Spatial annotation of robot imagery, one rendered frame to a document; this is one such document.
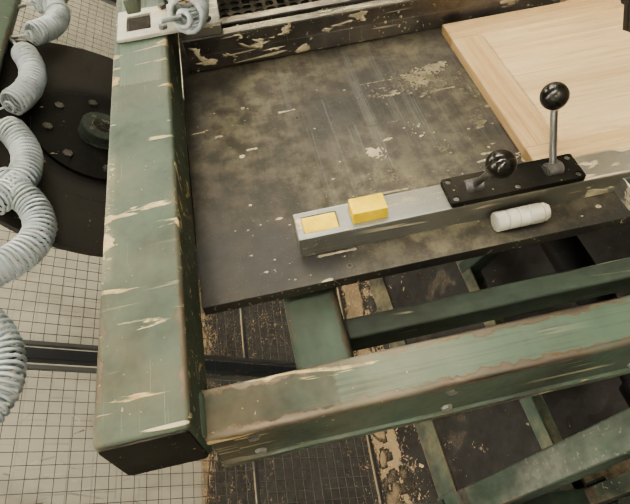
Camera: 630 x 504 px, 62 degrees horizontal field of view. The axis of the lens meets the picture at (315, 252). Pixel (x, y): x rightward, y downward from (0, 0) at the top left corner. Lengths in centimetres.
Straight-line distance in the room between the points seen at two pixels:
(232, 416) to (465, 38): 84
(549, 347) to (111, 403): 48
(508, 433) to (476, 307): 181
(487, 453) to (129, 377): 220
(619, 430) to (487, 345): 80
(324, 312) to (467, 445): 204
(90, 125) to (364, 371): 110
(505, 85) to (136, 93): 63
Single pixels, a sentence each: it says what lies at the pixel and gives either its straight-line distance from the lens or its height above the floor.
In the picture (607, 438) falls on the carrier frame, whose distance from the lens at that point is 142.
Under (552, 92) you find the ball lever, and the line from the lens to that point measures 79.
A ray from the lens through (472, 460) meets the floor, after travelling 271.
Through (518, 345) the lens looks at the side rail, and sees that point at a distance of 65.
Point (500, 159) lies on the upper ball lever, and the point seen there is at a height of 154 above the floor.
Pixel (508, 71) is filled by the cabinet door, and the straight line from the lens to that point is 107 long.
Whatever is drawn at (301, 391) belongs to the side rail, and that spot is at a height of 171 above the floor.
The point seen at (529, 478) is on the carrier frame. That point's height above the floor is 79.
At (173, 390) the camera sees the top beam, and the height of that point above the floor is 185.
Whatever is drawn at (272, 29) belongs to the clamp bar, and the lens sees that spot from 110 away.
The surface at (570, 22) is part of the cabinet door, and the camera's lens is 123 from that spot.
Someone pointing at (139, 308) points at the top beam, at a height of 188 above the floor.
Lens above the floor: 203
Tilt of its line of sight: 31 degrees down
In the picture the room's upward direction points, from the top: 78 degrees counter-clockwise
